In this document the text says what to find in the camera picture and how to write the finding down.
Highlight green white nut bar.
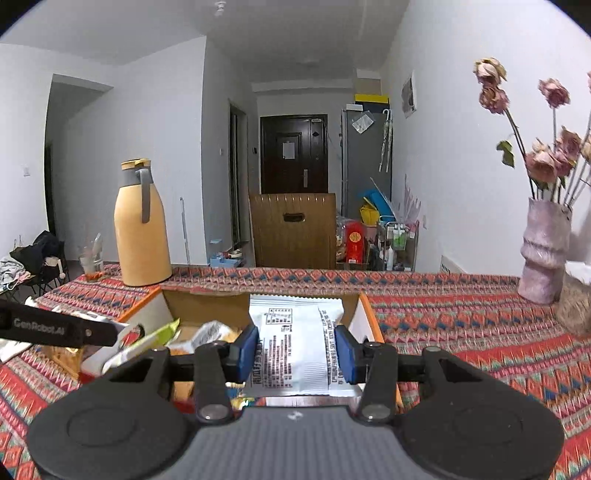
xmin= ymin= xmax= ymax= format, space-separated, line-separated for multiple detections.
xmin=101 ymin=319 xmax=180 ymax=374

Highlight white printed snack packet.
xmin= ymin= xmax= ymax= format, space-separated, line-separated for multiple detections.
xmin=245 ymin=295 xmax=362 ymax=397

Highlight red cardboard snack box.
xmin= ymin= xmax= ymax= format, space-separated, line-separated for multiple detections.
xmin=78 ymin=288 xmax=384 ymax=413

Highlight white silver snack packet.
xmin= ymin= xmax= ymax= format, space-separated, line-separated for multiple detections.
xmin=167 ymin=320 xmax=242 ymax=355

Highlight black folding chair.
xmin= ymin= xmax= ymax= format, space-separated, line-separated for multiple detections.
xmin=10 ymin=230 xmax=70 ymax=296

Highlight glass cup with drink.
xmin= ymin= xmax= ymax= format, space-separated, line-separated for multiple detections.
xmin=78 ymin=233 xmax=104 ymax=282

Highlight patterned red tablecloth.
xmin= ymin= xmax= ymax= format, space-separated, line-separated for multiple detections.
xmin=1 ymin=264 xmax=590 ymax=479

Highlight yellow thermos jug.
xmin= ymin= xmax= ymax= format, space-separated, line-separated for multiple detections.
xmin=114 ymin=158 xmax=172 ymax=287

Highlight brown cardboard box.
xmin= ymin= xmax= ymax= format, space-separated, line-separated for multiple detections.
xmin=249 ymin=193 xmax=337 ymax=270

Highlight pink ceramic vase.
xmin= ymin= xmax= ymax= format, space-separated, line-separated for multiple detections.
xmin=518 ymin=199 xmax=572 ymax=305

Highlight grey refrigerator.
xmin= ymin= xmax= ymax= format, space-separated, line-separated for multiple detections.
xmin=341 ymin=110 xmax=392 ymax=218

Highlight dark entrance door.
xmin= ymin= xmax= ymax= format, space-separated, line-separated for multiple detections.
xmin=260 ymin=114 xmax=329 ymax=194

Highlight dried pink roses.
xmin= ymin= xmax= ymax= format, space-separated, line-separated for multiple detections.
xmin=473 ymin=56 xmax=591 ymax=209

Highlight wire basket cart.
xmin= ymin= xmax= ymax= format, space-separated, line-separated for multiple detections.
xmin=376 ymin=219 xmax=420 ymax=272

